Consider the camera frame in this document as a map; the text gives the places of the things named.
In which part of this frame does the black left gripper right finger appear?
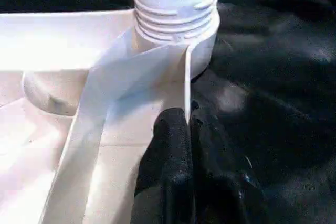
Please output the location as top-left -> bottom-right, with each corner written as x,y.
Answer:
189,100 -> 265,224

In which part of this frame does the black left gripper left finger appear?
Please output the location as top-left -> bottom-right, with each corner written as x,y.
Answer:
133,106 -> 195,224

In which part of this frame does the white plastic table top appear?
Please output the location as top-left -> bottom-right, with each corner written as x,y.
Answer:
0,8 -> 221,224

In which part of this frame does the black plastic mat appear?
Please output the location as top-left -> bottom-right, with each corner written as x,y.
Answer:
0,0 -> 336,224

